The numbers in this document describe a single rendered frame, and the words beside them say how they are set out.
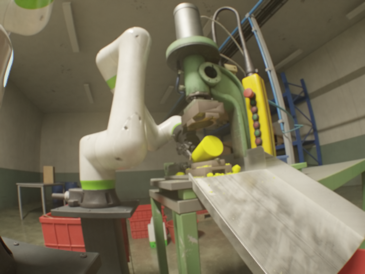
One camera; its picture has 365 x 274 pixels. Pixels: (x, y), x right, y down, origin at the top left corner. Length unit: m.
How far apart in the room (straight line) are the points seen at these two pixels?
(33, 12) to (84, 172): 0.49
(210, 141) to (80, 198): 0.47
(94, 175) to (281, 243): 0.53
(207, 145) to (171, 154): 8.60
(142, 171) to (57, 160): 4.20
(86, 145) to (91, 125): 8.60
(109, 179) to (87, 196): 0.09
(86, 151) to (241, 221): 0.49
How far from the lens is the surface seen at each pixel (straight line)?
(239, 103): 0.73
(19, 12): 0.54
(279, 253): 0.33
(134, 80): 0.58
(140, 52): 0.66
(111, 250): 0.66
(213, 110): 0.58
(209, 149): 0.55
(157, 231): 0.86
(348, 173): 0.71
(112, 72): 0.79
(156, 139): 0.85
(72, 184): 8.10
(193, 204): 0.44
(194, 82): 0.65
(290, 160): 2.09
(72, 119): 9.53
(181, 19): 0.84
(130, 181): 8.76
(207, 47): 0.69
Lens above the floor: 1.02
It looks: 11 degrees up
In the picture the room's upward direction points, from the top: 5 degrees counter-clockwise
